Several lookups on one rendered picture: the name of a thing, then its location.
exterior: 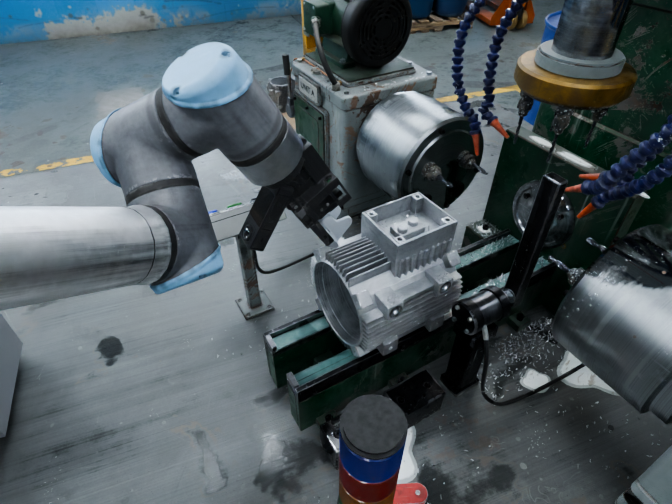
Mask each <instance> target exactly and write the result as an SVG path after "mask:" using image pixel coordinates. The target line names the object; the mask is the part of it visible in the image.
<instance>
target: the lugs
mask: <svg viewBox="0 0 672 504"><path fill-rule="evenodd" d="M329 250H330V249H329V247H327V246H323V247H321V248H318V249H316V250H313V253H314V256H315V258H316V261H319V260H322V259H324V258H325V252H327V251H329ZM442 260H443V262H444V265H445V268H452V267H455V266H457V265H459V264H461V260H460V257H459V255H458V252H457V250H452V251H449V252H448V253H444V255H443V258H442ZM352 298H353V301H354V303H355V306H356V308H357V309H364V308H366V307H368V306H371V305H373V301H372V298H371V295H370V293H369V290H368V289H365V290H361V291H359V292H356V293H354V294H352ZM315 301H316V303H317V306H318V309H319V311H323V310H322V308H321V306H320V303H319V300H318V298H316V299H315ZM350 348H351V350H352V353H353V355H354V356H355V357H362V356H363V355H365V354H367V353H369V352H370V351H367V352H365V353H364V352H363V350H362V349H361V348H360V347H359V346H357V347H352V346H350Z"/></svg>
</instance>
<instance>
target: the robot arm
mask: <svg viewBox="0 0 672 504"><path fill-rule="evenodd" d="M215 149H219V150H220V151H221V152H222V153H223V154H224V156H225V157H226V158H227V159H228V160H229V161H230V162H231V163H232V164H234V166H235V167H236V168H237V169H238V170H239V171H240V172H241V173H242V174H243V175H244V176H245V177H246V178H247V179H248V180H249V181H250V182H251V183H252V184H254V185H256V186H262V187H261V189H260V191H259V193H258V195H257V197H256V199H255V201H254V203H253V205H252V208H251V210H250V212H249V214H248V216H247V218H246V220H245V222H244V224H243V226H242V229H241V231H240V233H239V235H240V237H241V239H242V240H243V242H244V244H245V245H246V247H247V248H248V250H255V251H261V252H262V251H264V249H265V247H266V245H267V243H268V241H269V239H270V237H271V235H272V233H273V231H274V229H275V227H276V225H277V223H278V221H279V219H280V217H281V215H282V214H283V212H284V210H285V208H287V209H288V210H291V211H292V212H293V213H294V215H295V216H296V217H297V218H298V219H299V220H300V221H301V222H302V223H303V225H304V226H305V227H306V228H307V229H309V228H311V229H312V231H313V232H314V233H315V234H316V235H317V236H318V237H319V238H320V239H321V240H322V241H323V243H324V244H325V245H326V246H327V247H329V248H337V247H339V245H338V240H339V239H340V238H341V236H342V235H343V234H344V233H345V231H346V230H347V229H348V228H349V226H350V225H351V223H352V218H351V217H350V216H346V217H343V218H341V219H338V220H336V219H337V217H338V216H339V214H340V213H341V207H342V206H343V205H344V204H346V203H347V202H348V201H349V200H350V199H351V198H352V197H351V196H350V195H349V193H348V192H347V190H346V189H345V188H344V186H343V185H342V183H341V182H340V181H339V179H338V178H337V177H336V176H335V175H334V174H333V173H332V172H331V171H330V169H329V168H328V167H327V165H326V164H325V162H324V161H323V160H322V158H321V157H320V155H319V154H318V153H317V151H316V150H315V148H314V147H313V146H312V144H311V143H310V142H308V141H307V140H306V139H305V138H304V137H303V136H302V135H301V134H299V135H298V134H297V133H296V131H295V130H294V129H293V127H292V126H291V125H290V123H289V122H288V121H287V119H286V118H285V117H284V116H283V115H282V113H281V112H280V110H279V109H278V108H277V106H276V105H275V104H274V102H273V101H272V100H271V98H270V97H269V95H268V94H267V93H266V91H265V90H264V89H263V87H262V86H261V85H260V83H259V82H258V81H257V79H256V78H255V76H254V75H253V72H252V70H251V68H250V67H249V65H248V64H247V63H245V62H244V61H242V59H241V58H240V57H239V56H238V54H237V53H236V52H235V51H234V50H233V49H232V48H231V47H230V46H228V45H226V44H224V43H220V42H209V43H204V44H201V45H198V46H196V47H194V48H192V49H190V50H188V51H187V52H186V54H184V55H183V56H182V57H180V56H179V57H178V58H177V59H176V60H175V61H174V62H173V63H172V64H171V65H170V66H169V67H168V69H167V70H166V72H165V74H164V76H163V79H162V87H160V88H158V89H156V90H154V91H152V92H151V93H149V94H147V95H145V96H143V97H141V98H140V99H138V100H136V101H134V102H132V103H130V104H129V105H127V106H125V107H123V108H118V109H116V110H114V111H112V112H111V113H110V114H109V115H108V116H107V117H106V118H104V119H102V120H101V121H99V122H98V123H97V124H96V125H95V127H94V128H93V130H92V133H91V137H90V150H91V154H92V158H93V160H94V162H95V164H96V166H97V167H98V169H99V170H100V173H101V174H102V175H103V176H104V177H105V178H106V179H107V180H108V181H109V182H110V183H112V184H113V185H115V186H118V187H120V188H122V192H123V195H124V198H125V202H126V205H127V207H63V206H0V311H2V310H7V309H12V308H17V307H22V306H27V305H33V304H38V303H43V302H48V301H53V300H59V299H64V298H69V297H74V296H79V295H85V294H90V293H95V292H100V291H105V290H111V289H116V288H121V287H126V286H131V285H148V284H150V288H151V289H152V290H153V291H154V293H156V294H162V293H164V292H167V291H170V290H173V289H176V288H179V287H181V286H184V285H187V284H190V283H192V282H195V281H198V280H200V279H203V278H206V277H208V276H211V275H214V274H216V273H218V272H220V271H221V270H222V268H223V259H222V255H221V251H220V249H221V245H220V244H219V243H218V241H217V238H216V235H215V232H214V229H213V226H212V223H211V219H210V216H209V213H208V210H207V207H206V204H205V201H204V197H203V194H202V191H201V188H200V185H199V181H198V178H197V174H196V171H195V168H194V166H193V163H192V160H193V159H195V158H198V157H200V156H202V155H204V154H207V153H209V152H211V151H213V150H215ZM331 177H332V178H331ZM338 185H340V187H341V188H342V189H343V191H344V192H345V194H346V195H345V196H343V197H342V198H341V199H339V197H340V196H341V195H342V194H343V193H342V191H341V190H340V189H338V188H337V186H338Z"/></svg>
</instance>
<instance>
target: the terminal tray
mask: <svg viewBox="0 0 672 504"><path fill-rule="evenodd" d="M409 213H410V215H411V216H410V215H409ZM418 214H419V215H418ZM406 215H408V216H407V220H406V219H405V217H406ZM422 215H423V216H422ZM415 216H416V217H415ZM417 216H418V217H417ZM421 216H422V217H421ZM399 217H400V219H399ZM392 219H393V221H392ZM397 220H398V221H397ZM400 220H401V221H400ZM404 220H405V221H404ZM385 221H386V223H385ZM392 222H393V223H392ZM394 222H395V224H394ZM379 223H380V226H379ZM391 223H392V224H391ZM457 223H458V221H457V220H455V219H454V218H453V217H452V216H450V215H449V214H448V213H446V212H445V211H444V210H442V209H441V208H440V207H438V206H437V205H436V204H435V203H433V202H432V201H431V200H429V199H428V198H427V197H425V196H424V195H423V194H421V193H420V192H416V193H414V194H411V195H408V196H405V197H403V198H400V199H397V200H394V201H392V202H389V203H386V204H384V205H381V206H378V207H375V208H373V209H370V210H367V211H364V212H362V219H361V238H362V237H366V239H367V238H369V241H370V240H372V243H375V246H377V245H378V249H381V253H383V252H384V254H385V255H384V257H388V262H389V261H391V269H390V270H391V272H392V274H393V276H394V277H398V278H401V276H402V274H404V275H405V276H406V275H407V274H408V271H410V272H411V273H413V272H414V269H415V268H416V269H417V270H419V269H420V266H421V265H422V267H425V266H426V263H428V264H429V265H431V263H432V261H434V262H437V259H438V258H440V259H441V260H442V258H443V255H444V253H448V252H449V251H451V247H452V243H453V240H454V236H455V232H456V227H457ZM381 224H383V227H384V228H383V227H381ZM386 225H387V228H386ZM424 225H425V226H424ZM428 226H429V231H428ZM389 230H390V232H389ZM423 231H424V233H423V234H422V232H423ZM392 237H393V238H392Z"/></svg>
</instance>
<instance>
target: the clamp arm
mask: <svg viewBox="0 0 672 504"><path fill-rule="evenodd" d="M567 184H568V180H566V179H565V178H563V177H561V176H559V175H557V174H556V173H554V172H550V173H547V174H545V175H543V177H542V180H541V183H540V186H539V189H538V192H537V194H536V197H535V200H534V203H533V206H532V209H531V212H530V215H529V218H528V221H527V224H526V226H525V229H524V232H523V235H522V238H521V241H520V244H519V247H518V250H517V253H516V255H515V258H514V261H513V264H512V267H511V270H510V273H509V276H508V279H507V282H506V284H505V287H504V290H503V291H505V293H507V294H508V293H510V292H511V293H512V294H510V295H509V297H510V299H511V298H513V299H512V300H510V304H511V307H512V308H514V307H516V306H518V305H520V304H521V302H522V299H523V296H524V294H525V291H526V289H527V286H528V284H529V281H530V279H531V276H532V273H533V271H534V268H535V266H536V263H537V261H538V258H539V256H540V253H541V250H542V248H543V245H544V243H545V240H546V238H547V235H548V232H549V230H550V227H551V225H552V222H553V220H554V217H555V215H556V212H557V209H558V207H559V204H560V202H561V199H562V197H563V194H564V192H565V189H566V186H567ZM506 290H507V291H506ZM509 291H510V292H509Z"/></svg>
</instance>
